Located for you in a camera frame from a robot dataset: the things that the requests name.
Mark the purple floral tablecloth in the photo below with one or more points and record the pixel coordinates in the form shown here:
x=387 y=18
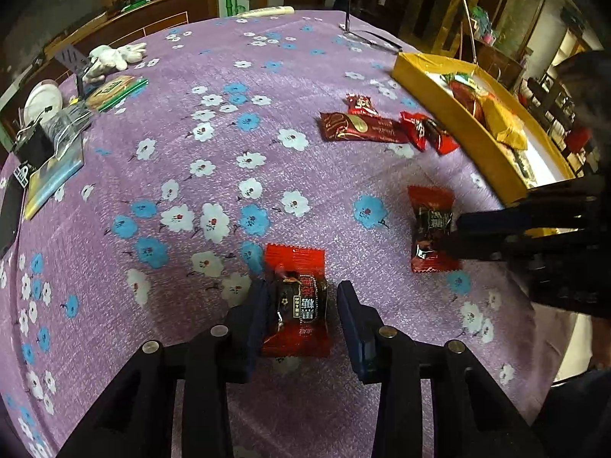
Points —
x=184 y=184

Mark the green bordered booklet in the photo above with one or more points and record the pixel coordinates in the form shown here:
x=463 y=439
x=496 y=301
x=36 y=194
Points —
x=111 y=93

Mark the dark red jujube packet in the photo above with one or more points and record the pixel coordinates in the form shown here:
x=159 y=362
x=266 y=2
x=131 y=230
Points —
x=466 y=97

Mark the broom and dustpan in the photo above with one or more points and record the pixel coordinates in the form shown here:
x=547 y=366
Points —
x=467 y=28

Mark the wooden cabinet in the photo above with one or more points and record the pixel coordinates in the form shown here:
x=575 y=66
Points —
x=34 y=31

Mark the yellow taped white tray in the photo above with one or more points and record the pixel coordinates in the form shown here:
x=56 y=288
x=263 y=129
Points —
x=509 y=148

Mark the black phone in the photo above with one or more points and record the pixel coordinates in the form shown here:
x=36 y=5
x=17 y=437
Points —
x=11 y=209

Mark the purple frame eyeglasses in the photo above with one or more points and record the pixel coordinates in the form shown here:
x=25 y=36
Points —
x=367 y=36

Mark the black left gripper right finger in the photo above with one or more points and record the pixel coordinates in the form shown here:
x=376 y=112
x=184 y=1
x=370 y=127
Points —
x=360 y=323

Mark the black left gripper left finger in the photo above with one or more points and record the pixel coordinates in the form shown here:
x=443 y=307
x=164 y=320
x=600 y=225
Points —
x=247 y=324

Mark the yellow snack packet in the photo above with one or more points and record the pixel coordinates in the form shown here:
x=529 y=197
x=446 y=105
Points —
x=505 y=127

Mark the red black candy packet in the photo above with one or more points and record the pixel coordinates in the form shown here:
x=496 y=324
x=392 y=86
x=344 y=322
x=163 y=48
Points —
x=296 y=323
x=433 y=211
x=422 y=131

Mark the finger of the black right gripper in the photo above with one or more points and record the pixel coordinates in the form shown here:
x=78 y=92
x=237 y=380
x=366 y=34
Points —
x=492 y=237

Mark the white bowl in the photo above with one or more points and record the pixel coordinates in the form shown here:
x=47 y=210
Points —
x=43 y=103

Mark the dark red long chocolate bar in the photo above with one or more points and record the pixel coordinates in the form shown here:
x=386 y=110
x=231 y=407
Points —
x=351 y=127

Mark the blue yellow booklet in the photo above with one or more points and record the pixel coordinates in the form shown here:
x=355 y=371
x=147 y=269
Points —
x=50 y=176

